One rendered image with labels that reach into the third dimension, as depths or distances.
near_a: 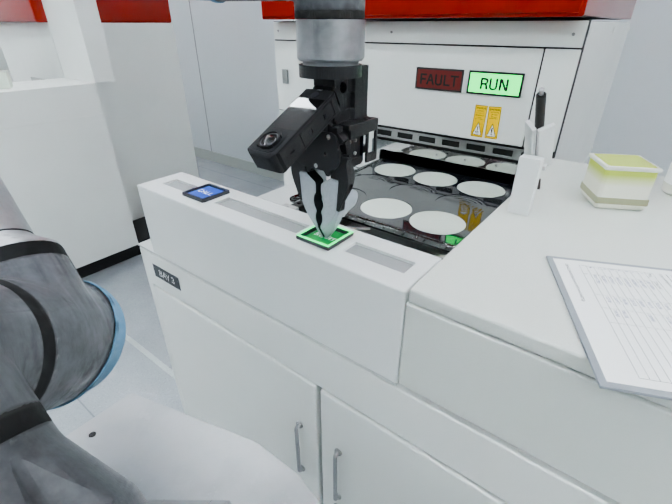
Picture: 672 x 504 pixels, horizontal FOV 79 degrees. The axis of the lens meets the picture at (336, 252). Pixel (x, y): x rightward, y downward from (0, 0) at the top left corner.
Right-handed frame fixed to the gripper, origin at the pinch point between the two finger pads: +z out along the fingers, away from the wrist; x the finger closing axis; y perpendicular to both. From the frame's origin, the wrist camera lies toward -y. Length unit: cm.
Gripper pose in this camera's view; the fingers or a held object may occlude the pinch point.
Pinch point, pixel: (321, 230)
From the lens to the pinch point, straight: 54.0
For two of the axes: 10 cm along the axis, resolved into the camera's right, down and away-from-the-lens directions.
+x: -7.9, -3.0, 5.3
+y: 6.1, -3.9, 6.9
